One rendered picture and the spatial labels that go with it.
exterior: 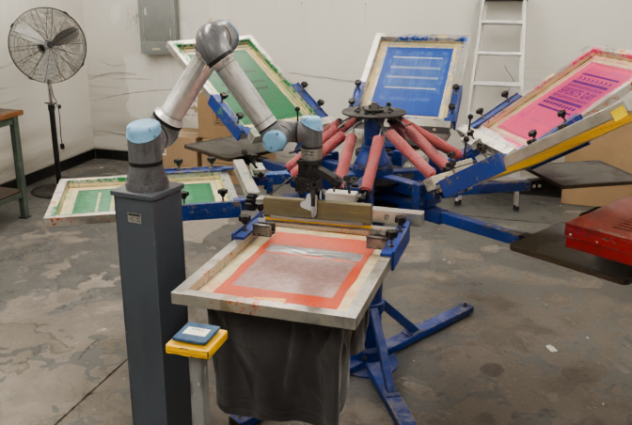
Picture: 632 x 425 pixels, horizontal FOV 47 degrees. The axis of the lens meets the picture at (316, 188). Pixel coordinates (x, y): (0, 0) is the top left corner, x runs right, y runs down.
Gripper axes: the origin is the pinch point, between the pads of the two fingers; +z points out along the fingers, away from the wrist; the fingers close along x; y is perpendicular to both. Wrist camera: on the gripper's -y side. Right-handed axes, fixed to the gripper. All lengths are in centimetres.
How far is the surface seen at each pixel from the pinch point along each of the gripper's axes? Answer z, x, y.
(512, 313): 108, -168, -68
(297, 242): 13.6, -3.7, 8.7
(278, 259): 13.6, 15.0, 9.2
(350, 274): 13.4, 19.4, -18.0
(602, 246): 3, -6, -98
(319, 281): 13.4, 28.6, -9.9
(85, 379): 110, -30, 128
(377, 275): 9.8, 26.1, -28.8
